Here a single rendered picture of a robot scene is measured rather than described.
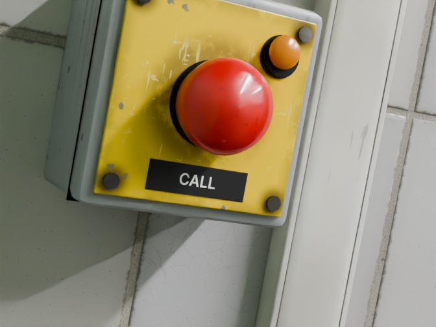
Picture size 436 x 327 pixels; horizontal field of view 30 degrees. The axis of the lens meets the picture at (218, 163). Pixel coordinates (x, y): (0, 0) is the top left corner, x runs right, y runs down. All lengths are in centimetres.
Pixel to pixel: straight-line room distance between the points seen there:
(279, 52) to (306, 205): 11
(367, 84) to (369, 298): 13
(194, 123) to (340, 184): 15
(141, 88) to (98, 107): 2
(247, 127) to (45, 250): 13
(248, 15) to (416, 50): 16
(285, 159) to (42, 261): 13
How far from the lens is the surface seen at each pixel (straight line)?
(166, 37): 34
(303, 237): 44
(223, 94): 32
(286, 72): 36
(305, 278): 45
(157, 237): 42
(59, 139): 38
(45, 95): 40
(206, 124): 32
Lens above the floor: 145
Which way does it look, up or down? 3 degrees down
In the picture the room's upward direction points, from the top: 10 degrees clockwise
